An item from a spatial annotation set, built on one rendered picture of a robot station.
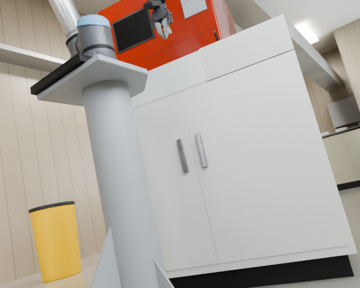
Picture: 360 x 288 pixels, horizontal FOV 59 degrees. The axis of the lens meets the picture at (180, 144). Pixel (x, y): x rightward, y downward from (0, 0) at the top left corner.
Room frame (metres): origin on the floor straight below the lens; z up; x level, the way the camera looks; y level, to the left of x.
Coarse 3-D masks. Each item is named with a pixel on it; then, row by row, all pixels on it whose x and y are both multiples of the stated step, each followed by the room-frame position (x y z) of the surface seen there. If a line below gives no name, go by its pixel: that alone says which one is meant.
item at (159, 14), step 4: (152, 0) 1.34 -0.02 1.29; (156, 0) 1.35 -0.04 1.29; (160, 0) 1.35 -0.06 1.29; (164, 0) 1.36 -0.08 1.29; (164, 4) 1.38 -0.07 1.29; (156, 8) 1.33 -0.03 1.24; (160, 8) 1.33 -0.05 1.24; (164, 8) 1.32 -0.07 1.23; (152, 12) 1.35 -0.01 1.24; (156, 12) 1.34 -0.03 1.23; (160, 12) 1.33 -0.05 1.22; (164, 12) 1.32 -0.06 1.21; (152, 16) 1.35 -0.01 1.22; (156, 16) 1.34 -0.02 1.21; (160, 16) 1.33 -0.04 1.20; (172, 16) 1.39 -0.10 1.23; (156, 20) 1.34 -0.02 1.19; (160, 20) 1.35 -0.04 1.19; (172, 20) 1.38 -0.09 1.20
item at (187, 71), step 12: (180, 60) 1.28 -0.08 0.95; (192, 60) 1.26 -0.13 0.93; (156, 72) 1.33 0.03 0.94; (168, 72) 1.31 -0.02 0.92; (180, 72) 1.29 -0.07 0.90; (192, 72) 1.27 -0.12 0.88; (204, 72) 1.25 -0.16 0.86; (156, 84) 1.33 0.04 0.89; (168, 84) 1.31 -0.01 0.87; (180, 84) 1.29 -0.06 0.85; (192, 84) 1.27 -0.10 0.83; (144, 96) 1.36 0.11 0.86; (156, 96) 1.34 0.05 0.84
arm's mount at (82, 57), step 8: (80, 56) 0.86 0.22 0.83; (88, 56) 0.88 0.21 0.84; (64, 64) 0.89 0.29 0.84; (72, 64) 0.87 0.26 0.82; (80, 64) 0.87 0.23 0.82; (56, 72) 0.92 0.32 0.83; (64, 72) 0.90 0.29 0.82; (40, 80) 0.97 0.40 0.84; (48, 80) 0.94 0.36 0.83; (56, 80) 0.94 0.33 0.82; (32, 88) 1.00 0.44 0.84; (40, 88) 0.97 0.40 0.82
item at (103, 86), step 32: (96, 64) 0.86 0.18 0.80; (128, 64) 0.93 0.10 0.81; (64, 96) 1.03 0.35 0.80; (96, 96) 0.98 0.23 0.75; (128, 96) 1.03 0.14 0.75; (96, 128) 0.99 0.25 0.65; (128, 128) 1.00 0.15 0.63; (96, 160) 1.00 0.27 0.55; (128, 160) 0.99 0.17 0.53; (128, 192) 0.98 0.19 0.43; (128, 224) 0.98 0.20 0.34; (128, 256) 0.98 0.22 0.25; (160, 256) 1.03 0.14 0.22
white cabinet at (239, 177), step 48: (192, 96) 1.28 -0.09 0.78; (240, 96) 1.20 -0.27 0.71; (288, 96) 1.14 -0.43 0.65; (144, 144) 1.37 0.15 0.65; (192, 144) 1.29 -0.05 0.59; (240, 144) 1.22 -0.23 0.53; (288, 144) 1.16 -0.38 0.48; (192, 192) 1.31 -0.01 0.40; (240, 192) 1.24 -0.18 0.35; (288, 192) 1.17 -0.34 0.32; (336, 192) 1.12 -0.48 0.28; (192, 240) 1.33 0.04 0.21; (240, 240) 1.25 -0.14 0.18; (288, 240) 1.19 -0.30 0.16; (336, 240) 1.13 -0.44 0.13
